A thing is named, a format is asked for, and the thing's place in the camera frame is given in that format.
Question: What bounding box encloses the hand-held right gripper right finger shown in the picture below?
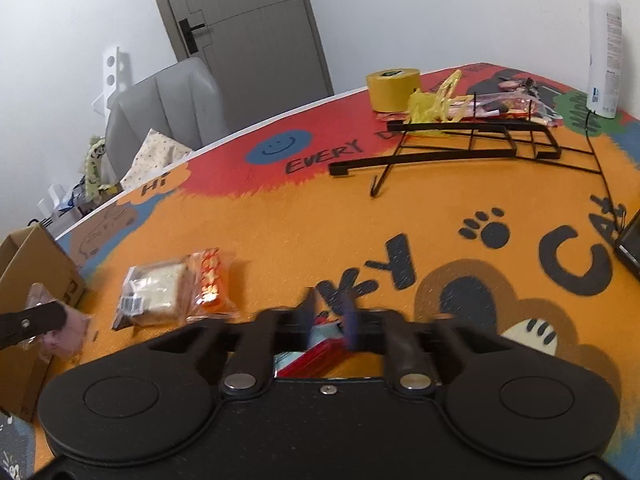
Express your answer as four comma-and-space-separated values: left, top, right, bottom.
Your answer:
342, 295, 502, 395

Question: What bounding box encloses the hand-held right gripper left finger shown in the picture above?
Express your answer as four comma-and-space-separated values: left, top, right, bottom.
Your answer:
145, 287, 321, 396

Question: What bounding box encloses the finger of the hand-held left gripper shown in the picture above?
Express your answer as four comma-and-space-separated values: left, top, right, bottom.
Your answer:
0, 302, 69, 349

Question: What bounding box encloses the red and white snack packet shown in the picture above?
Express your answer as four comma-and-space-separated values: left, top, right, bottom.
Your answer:
274, 310, 352, 379

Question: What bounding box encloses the brown cardboard box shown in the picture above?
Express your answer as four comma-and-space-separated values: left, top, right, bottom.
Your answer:
0, 222, 87, 423

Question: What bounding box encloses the orange and pink snack packet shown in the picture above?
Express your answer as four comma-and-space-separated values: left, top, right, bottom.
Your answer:
186, 247, 242, 322

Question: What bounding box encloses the clear sandwich packet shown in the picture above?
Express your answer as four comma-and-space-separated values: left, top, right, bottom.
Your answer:
111, 259, 195, 332

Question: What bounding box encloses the orange printed cat mat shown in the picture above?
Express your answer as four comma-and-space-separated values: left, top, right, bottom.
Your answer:
30, 62, 640, 466

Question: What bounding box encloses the green plush toy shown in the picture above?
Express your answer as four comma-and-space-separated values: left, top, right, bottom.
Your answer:
82, 134, 109, 199

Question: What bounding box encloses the dotted cream cushion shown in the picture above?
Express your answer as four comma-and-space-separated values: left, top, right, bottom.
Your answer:
119, 128, 196, 192

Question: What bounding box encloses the yellow plastic bag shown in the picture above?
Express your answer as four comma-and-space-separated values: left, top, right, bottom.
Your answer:
407, 70, 474, 139

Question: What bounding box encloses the yellow tape roll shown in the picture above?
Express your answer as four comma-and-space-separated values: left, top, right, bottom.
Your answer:
365, 66, 422, 114

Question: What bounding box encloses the grey chair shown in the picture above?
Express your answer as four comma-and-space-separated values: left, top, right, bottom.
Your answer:
104, 57, 229, 187

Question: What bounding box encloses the white perforated rack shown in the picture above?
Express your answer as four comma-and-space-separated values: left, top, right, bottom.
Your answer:
90, 45, 132, 112

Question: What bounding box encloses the clear pouch with small items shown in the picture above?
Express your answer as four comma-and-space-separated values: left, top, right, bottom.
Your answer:
464, 77, 564, 127

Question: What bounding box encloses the black phone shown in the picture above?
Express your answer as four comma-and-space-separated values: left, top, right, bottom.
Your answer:
612, 209, 640, 282

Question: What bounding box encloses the grey door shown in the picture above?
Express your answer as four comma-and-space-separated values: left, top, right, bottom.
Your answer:
144, 0, 334, 97

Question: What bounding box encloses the white spray bottle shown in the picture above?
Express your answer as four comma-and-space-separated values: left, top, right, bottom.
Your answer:
585, 0, 624, 120

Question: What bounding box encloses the black wire rack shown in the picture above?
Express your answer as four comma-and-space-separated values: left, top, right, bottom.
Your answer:
328, 92, 629, 212

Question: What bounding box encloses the black door handle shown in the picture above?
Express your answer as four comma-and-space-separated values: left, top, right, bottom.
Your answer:
178, 18, 206, 54

